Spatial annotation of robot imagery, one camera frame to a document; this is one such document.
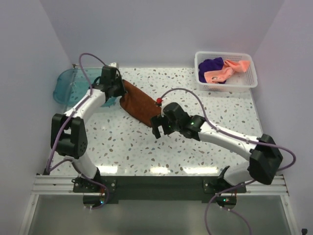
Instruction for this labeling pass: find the brown towel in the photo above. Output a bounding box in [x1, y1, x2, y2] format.
[119, 80, 161, 127]

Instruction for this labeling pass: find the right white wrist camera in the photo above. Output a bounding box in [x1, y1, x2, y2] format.
[156, 97, 172, 117]

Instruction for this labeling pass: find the white plastic basket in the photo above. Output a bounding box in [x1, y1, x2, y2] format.
[194, 51, 258, 92]

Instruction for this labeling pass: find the aluminium frame rail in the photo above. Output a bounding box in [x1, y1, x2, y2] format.
[31, 175, 289, 196]

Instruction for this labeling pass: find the pink towel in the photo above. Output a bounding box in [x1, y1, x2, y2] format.
[217, 60, 250, 81]

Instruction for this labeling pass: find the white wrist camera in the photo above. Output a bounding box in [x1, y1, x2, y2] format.
[109, 62, 119, 69]
[156, 97, 172, 117]

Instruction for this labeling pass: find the purple towel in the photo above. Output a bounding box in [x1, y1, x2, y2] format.
[198, 57, 225, 84]

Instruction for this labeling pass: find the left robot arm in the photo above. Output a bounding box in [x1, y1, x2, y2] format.
[46, 63, 126, 192]

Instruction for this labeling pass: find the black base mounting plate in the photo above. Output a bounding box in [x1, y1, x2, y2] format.
[73, 175, 247, 204]

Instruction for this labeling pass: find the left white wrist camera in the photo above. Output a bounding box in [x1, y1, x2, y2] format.
[109, 62, 119, 69]

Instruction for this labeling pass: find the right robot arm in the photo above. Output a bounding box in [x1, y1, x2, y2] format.
[151, 102, 283, 192]

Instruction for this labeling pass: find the blue transparent plastic tray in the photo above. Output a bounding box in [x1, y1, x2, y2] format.
[53, 68, 116, 108]

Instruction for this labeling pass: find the purple cable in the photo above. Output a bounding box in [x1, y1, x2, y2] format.
[45, 52, 115, 210]
[160, 88, 296, 235]

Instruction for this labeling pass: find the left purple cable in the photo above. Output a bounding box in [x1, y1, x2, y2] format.
[45, 52, 115, 210]

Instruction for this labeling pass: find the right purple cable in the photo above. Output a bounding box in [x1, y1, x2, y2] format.
[160, 88, 296, 235]

